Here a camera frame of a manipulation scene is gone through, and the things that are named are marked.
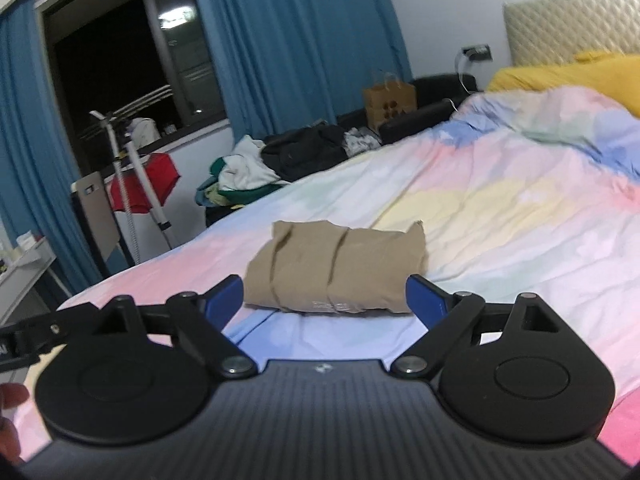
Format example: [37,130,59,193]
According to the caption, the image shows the grey patterned garment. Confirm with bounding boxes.
[342,127,383,156]

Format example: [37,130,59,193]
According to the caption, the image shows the dark window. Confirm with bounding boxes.
[37,0,231,176]

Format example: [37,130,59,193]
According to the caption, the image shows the yellow pillow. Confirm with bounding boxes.
[486,51,640,121]

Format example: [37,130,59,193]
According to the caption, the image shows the black sofa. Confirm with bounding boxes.
[337,74,483,147]

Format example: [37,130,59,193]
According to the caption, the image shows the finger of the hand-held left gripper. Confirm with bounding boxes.
[0,302,104,373]

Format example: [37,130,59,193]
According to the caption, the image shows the white charging cable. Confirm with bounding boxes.
[450,50,476,111]

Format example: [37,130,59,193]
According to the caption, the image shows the blue curtain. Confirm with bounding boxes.
[0,0,103,296]
[185,0,413,146]

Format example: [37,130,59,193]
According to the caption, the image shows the green garment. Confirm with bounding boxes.
[197,157,281,208]

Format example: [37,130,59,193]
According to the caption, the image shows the brown paper bag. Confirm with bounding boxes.
[363,71,418,133]

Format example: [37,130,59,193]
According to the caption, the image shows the white hanging garment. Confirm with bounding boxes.
[129,117,162,145]

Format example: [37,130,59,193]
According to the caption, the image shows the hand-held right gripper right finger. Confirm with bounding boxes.
[389,275,564,379]

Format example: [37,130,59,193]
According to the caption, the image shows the person's left hand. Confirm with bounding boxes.
[0,382,31,467]

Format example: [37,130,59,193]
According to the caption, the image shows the black garment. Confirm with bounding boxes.
[261,122,351,183]

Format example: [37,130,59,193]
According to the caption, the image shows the red garment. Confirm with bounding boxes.
[109,152,182,213]

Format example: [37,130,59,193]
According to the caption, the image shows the pastel tie-dye duvet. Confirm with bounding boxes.
[10,85,640,461]

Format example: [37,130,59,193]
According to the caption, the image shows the pink bed sheet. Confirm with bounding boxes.
[597,392,640,463]

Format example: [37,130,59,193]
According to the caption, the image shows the tan printed t-shirt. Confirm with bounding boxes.
[242,219,430,315]

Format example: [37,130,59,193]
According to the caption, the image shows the garment steamer stand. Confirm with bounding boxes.
[90,110,173,266]

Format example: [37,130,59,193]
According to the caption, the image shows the grey board with black frame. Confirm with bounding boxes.
[70,171,123,278]

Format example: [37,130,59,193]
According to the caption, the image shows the beige quilted headboard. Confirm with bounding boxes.
[502,0,640,68]

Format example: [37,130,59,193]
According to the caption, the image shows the white dressing table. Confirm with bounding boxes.
[0,232,73,326]

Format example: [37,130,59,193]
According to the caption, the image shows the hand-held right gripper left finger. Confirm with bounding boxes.
[90,275,259,379]

